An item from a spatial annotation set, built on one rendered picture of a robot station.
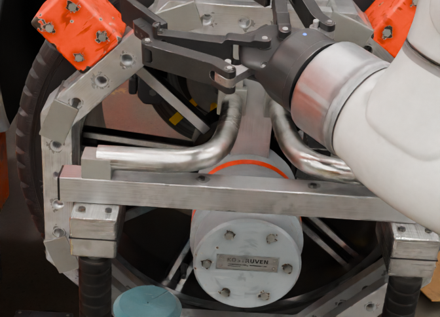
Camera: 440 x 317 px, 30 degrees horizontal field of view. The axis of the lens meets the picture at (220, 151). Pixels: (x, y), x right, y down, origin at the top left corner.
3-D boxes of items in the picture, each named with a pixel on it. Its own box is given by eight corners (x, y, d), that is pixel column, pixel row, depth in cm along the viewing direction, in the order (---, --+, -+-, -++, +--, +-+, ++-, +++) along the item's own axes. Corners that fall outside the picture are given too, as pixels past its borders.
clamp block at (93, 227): (126, 215, 96) (127, 175, 93) (116, 260, 88) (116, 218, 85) (82, 212, 95) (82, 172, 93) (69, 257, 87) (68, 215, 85)
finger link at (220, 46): (270, 69, 78) (268, 77, 77) (155, 55, 80) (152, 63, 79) (272, 33, 76) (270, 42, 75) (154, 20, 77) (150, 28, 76)
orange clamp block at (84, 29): (129, 21, 106) (79, -32, 103) (122, 42, 99) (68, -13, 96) (91, 54, 108) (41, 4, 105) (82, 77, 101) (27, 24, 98)
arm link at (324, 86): (396, 133, 75) (349, 103, 79) (413, 50, 69) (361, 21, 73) (325, 175, 71) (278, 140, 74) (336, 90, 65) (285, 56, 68)
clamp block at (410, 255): (416, 233, 96) (424, 194, 94) (433, 279, 88) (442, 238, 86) (373, 230, 96) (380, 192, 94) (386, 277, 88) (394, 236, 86)
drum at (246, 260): (289, 224, 119) (300, 137, 112) (300, 318, 100) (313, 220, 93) (192, 217, 119) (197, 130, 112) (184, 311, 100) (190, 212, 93)
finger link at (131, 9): (168, 48, 80) (162, 51, 79) (127, 18, 84) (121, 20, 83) (167, 21, 78) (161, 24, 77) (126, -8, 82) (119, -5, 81)
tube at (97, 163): (245, 113, 104) (251, 34, 99) (247, 190, 87) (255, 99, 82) (105, 104, 104) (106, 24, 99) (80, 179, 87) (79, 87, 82)
